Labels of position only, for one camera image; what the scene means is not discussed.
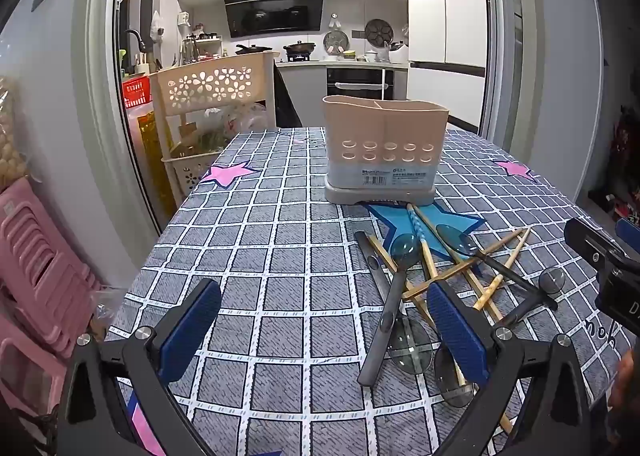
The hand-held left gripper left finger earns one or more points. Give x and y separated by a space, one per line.
190 331

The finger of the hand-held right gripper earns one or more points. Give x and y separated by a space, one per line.
592 241
629 232

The clear plastic bag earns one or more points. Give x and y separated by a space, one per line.
245 118

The white spice rack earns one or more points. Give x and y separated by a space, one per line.
202 48

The hanging white plastic bag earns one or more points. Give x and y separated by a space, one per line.
157 28

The built-in black oven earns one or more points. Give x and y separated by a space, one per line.
357 78

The grey checked star tablecloth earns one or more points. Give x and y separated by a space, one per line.
280 286

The beige plastic utensil holder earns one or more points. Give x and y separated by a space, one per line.
385 125

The round metal steamer rack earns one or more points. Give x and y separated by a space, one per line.
336 41

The beige flower-cutout storage trolley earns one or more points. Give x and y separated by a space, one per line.
210 83

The black range hood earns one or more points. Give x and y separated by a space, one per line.
272 10

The round dark mould pan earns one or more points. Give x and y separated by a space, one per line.
379 32

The plastic bag of dried beans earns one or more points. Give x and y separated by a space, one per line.
10 145

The white refrigerator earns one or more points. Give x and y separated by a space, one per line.
450 10

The yellow oil bottle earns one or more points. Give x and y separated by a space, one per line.
147 150

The black wok with lid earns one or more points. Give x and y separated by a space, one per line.
252 48

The dark red clutter pile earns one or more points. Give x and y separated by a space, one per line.
625 150

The dark grey chopstick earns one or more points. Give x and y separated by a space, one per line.
410 351

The plain wooden chopstick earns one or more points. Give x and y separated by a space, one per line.
500 243
422 218
367 245

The stack of pink plastic stools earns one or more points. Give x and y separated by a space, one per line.
40 261

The person's right hand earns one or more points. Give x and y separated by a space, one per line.
627 376

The red plastic basket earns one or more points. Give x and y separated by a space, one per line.
136 91

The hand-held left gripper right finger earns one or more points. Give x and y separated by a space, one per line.
455 331

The blue dotted wooden chopstick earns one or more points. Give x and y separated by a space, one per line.
417 231

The black kitchen faucet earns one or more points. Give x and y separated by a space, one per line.
137 33

